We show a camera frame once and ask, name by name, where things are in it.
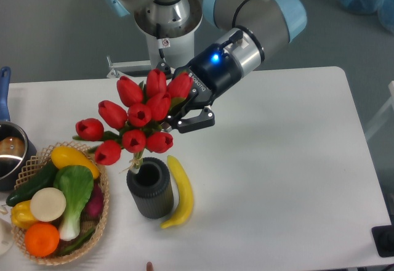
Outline yellow banana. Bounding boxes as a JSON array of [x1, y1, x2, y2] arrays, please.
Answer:
[[160, 155, 194, 229]]

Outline green bok choy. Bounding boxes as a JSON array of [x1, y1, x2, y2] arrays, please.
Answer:
[[54, 165, 94, 241]]

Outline red tulip bouquet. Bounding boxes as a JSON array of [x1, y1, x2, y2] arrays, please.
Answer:
[[74, 68, 193, 173]]

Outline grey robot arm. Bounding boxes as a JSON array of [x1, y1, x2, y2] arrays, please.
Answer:
[[106, 0, 307, 133]]

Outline yellow bell pepper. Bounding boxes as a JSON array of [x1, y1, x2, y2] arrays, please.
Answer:
[[11, 200, 39, 230]]

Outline white round radish slice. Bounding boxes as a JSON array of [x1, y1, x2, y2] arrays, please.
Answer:
[[30, 187, 66, 222]]

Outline yellow squash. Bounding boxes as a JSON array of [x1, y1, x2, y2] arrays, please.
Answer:
[[50, 146, 100, 179]]

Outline dark green cucumber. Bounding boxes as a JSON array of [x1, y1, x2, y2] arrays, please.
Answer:
[[6, 161, 58, 207]]

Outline green chili pepper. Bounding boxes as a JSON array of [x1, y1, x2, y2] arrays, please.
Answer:
[[57, 227, 95, 256]]

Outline orange fruit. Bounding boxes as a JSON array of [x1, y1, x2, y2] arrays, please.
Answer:
[[24, 222, 60, 257]]

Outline black device at edge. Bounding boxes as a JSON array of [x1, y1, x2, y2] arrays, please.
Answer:
[[371, 225, 394, 257]]

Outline dark grey ribbed vase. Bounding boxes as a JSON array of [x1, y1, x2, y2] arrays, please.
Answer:
[[126, 157, 174, 219]]

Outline blue handled saucepan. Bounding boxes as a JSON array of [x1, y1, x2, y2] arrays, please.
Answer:
[[1, 67, 36, 192]]

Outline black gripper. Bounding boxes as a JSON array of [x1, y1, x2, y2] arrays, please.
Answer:
[[155, 42, 241, 134]]

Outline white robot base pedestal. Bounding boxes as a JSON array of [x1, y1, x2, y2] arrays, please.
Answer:
[[107, 0, 203, 78]]

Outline woven wicker basket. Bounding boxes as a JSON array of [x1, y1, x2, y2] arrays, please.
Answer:
[[12, 142, 110, 266]]

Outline white table frame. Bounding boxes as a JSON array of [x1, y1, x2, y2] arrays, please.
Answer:
[[364, 81, 393, 141]]

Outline purple red onion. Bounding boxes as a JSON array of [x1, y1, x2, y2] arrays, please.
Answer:
[[84, 183, 104, 218]]

